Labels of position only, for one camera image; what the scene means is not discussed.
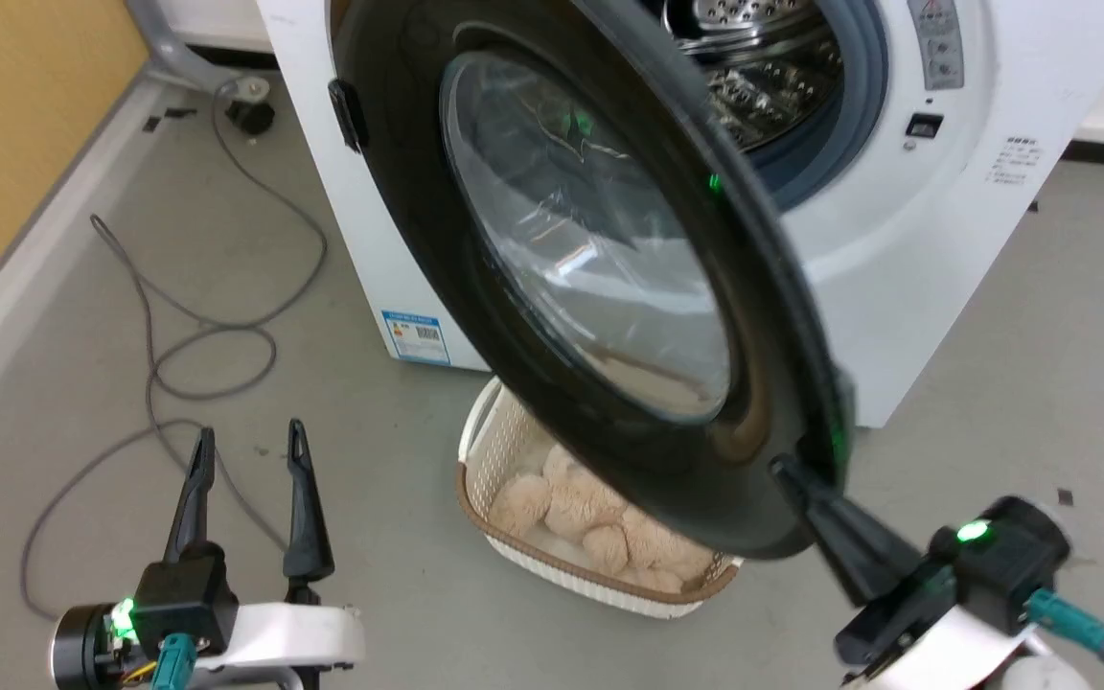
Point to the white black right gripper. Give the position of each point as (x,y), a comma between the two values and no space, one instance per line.
(945,656)

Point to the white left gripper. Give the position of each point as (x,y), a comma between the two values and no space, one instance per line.
(293,637)

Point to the black round glass washer door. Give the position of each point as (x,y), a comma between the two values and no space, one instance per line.
(399,192)

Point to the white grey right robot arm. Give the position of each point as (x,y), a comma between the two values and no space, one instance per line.
(1046,676)

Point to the white washing machine body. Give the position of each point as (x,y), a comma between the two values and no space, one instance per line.
(897,287)

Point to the black door hinge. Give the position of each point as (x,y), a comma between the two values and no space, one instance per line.
(349,115)

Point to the white laundry basket brown rim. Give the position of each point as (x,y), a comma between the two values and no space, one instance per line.
(494,431)

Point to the beige plush toy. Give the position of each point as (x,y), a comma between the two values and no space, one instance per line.
(523,503)

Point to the grey warning sticker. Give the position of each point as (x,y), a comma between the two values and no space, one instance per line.
(935,48)

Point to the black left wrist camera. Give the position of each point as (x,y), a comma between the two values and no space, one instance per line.
(183,594)

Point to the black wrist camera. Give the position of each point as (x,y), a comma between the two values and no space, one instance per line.
(1002,565)
(183,594)

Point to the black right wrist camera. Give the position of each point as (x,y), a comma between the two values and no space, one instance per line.
(1002,565)

